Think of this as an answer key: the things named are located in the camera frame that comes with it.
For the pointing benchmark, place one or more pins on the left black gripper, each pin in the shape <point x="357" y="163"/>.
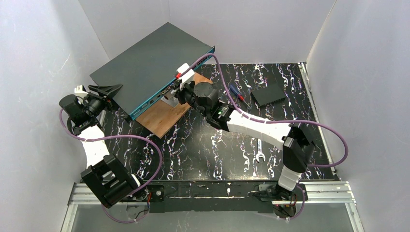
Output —
<point x="102" y="98"/>

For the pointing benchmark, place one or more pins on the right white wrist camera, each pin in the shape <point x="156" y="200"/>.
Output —
<point x="185" y="75"/>

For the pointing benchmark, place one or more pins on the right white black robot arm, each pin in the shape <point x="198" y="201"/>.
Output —
<point x="292" y="138"/>

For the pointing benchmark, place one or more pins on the silver metal mount bracket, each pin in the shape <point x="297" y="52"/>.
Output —
<point x="172" y="101"/>

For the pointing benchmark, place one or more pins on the blue red screwdriver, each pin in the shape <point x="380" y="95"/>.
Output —
<point x="236" y="92"/>

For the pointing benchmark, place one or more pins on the aluminium frame rail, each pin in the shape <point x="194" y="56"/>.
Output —
<point x="317" y="192"/>

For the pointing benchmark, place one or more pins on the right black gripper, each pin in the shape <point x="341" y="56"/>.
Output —
<point x="179" y="92"/>

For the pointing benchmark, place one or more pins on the silver open-end wrench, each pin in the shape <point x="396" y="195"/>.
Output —
<point x="260" y="155"/>

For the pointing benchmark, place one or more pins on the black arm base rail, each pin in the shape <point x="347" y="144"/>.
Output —
<point x="207" y="196"/>

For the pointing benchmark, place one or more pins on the small black box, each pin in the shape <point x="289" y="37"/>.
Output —
<point x="269" y="94"/>

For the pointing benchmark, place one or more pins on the wooden base board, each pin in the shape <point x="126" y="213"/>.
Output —
<point x="159" y="118"/>

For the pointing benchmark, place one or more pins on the dark teal network switch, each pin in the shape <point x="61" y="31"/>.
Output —
<point x="149" y="67"/>

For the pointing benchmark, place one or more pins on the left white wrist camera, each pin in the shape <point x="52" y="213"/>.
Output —
<point x="81" y="91"/>

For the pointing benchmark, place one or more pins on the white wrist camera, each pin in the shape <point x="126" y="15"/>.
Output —
<point x="81" y="91"/>
<point x="185" y="75"/>

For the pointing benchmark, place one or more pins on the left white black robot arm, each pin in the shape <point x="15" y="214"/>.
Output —
<point x="104" y="174"/>

